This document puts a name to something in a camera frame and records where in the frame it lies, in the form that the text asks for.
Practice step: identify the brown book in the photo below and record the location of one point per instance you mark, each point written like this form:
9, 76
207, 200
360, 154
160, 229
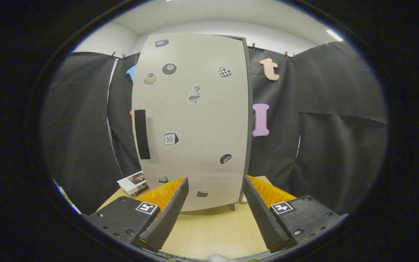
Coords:
143, 191

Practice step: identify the dark grey shoe cabinet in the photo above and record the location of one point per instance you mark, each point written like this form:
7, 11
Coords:
250, 109

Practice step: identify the white book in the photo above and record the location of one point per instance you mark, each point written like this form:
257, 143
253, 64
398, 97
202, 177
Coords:
131, 181

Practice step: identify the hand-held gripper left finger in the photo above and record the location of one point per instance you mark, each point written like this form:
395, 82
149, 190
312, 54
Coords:
167, 222

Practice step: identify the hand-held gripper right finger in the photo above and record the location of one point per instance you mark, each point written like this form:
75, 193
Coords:
264, 222

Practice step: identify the black backdrop cloth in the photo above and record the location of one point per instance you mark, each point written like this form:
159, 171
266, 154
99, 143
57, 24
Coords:
322, 145

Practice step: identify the light grey shoe cabinet door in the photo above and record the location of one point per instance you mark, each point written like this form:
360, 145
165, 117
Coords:
202, 145

